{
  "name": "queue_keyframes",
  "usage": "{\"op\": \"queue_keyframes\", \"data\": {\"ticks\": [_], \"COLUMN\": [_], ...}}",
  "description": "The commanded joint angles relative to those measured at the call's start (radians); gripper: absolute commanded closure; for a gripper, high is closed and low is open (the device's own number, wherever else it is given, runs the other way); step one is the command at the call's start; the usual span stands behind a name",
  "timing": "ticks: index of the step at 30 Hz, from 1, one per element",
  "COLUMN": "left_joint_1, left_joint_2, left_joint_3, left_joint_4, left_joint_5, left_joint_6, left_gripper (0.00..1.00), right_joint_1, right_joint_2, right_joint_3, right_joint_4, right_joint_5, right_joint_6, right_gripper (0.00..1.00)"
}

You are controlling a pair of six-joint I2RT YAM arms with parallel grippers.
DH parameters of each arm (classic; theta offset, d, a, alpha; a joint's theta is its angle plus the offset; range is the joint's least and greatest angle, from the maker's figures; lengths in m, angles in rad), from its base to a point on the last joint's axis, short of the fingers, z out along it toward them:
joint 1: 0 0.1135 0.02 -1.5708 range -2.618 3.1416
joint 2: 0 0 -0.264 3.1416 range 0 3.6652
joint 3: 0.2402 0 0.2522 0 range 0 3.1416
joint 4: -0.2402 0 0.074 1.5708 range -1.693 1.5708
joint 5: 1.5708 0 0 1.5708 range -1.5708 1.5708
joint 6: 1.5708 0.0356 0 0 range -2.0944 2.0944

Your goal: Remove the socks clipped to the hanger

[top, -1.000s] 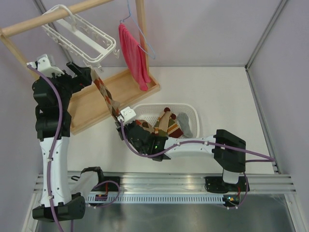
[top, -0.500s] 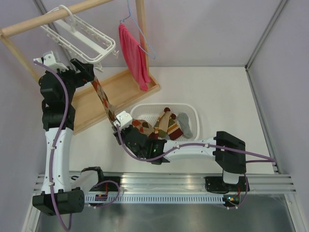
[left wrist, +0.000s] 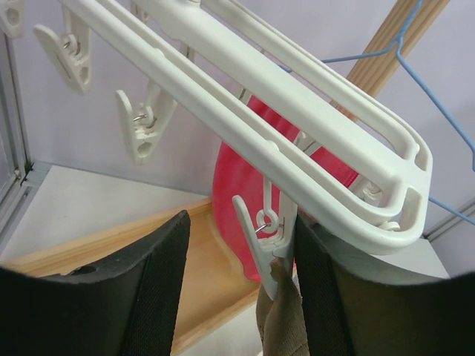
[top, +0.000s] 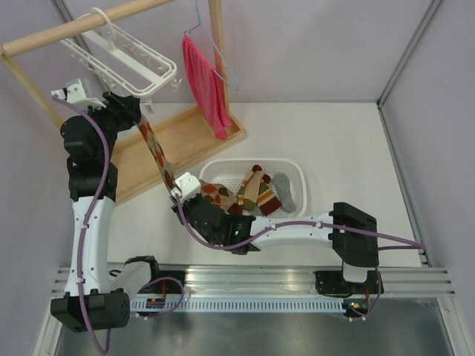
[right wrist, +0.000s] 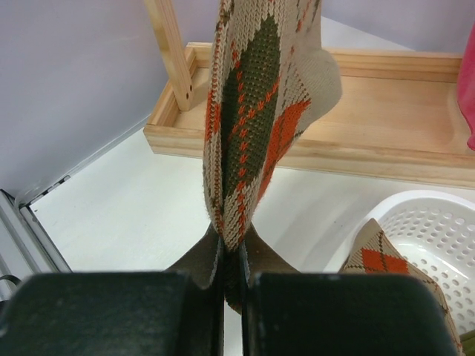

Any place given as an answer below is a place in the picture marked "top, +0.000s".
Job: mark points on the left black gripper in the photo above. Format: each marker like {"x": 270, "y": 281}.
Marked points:
{"x": 126, "y": 110}

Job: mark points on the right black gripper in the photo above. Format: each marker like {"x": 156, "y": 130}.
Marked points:
{"x": 188, "y": 202}

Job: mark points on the argyle patterned sock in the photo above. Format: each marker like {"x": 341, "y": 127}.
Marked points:
{"x": 166, "y": 169}
{"x": 220, "y": 196}

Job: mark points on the beige striped sock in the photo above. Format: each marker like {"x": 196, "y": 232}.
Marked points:
{"x": 247, "y": 196}
{"x": 267, "y": 200}

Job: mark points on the grey sock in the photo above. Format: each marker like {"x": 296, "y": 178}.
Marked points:
{"x": 282, "y": 186}

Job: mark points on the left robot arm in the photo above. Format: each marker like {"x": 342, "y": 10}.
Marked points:
{"x": 92, "y": 299}

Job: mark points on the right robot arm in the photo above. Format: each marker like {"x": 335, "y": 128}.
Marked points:
{"x": 345, "y": 230}

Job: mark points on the white clip sock hanger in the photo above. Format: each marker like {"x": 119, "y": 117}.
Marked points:
{"x": 126, "y": 66}

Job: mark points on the white perforated plastic basket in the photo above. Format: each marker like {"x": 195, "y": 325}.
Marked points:
{"x": 231, "y": 173}

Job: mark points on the wooden clothes rack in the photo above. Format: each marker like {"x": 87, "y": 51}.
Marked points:
{"x": 186, "y": 137}

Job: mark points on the pink towel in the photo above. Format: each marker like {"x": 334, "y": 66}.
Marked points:
{"x": 205, "y": 87}

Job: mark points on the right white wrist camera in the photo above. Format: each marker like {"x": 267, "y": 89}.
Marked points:
{"x": 186, "y": 187}

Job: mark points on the white cable duct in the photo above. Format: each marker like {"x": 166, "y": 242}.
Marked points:
{"x": 235, "y": 305}

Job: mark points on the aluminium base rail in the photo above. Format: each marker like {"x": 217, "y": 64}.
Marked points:
{"x": 299, "y": 281}

